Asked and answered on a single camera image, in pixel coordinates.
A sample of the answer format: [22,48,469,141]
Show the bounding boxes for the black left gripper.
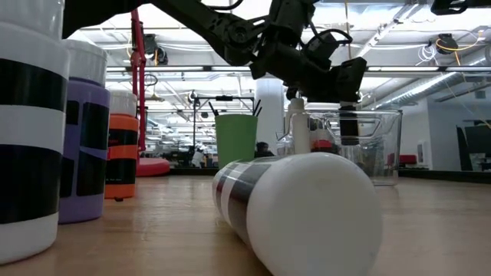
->
[249,36,368,104]

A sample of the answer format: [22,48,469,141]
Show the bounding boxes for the small dark blue paint bottle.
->
[338,100,361,146]

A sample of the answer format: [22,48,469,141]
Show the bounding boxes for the large white paint bottle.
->
[287,97,312,155]

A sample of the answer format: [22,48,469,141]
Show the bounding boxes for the clear plastic bin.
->
[276,110,404,187]

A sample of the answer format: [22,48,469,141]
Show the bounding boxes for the small orange paint bottle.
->
[104,90,140,202]

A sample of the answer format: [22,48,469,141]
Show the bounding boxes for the small purple paint bottle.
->
[58,38,112,225]

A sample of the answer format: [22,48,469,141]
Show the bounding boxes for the black ceiling-mounted device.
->
[434,33,460,55]
[143,33,170,67]

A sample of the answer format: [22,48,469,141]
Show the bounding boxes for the person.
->
[255,141,275,159]
[191,144,206,168]

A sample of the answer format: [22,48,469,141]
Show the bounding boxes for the green plastic cup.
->
[214,113,259,169]

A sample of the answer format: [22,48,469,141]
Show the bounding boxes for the black background monitor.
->
[455,124,491,173]

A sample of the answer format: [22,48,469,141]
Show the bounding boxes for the red desk lamp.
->
[129,8,172,178]

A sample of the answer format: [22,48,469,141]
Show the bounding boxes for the yellow hanging cable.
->
[344,0,353,58]

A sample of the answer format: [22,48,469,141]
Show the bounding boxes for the silver ventilation duct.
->
[374,71,491,112]

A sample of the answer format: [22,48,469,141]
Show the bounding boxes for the black aluminium table frame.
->
[168,166,491,185]

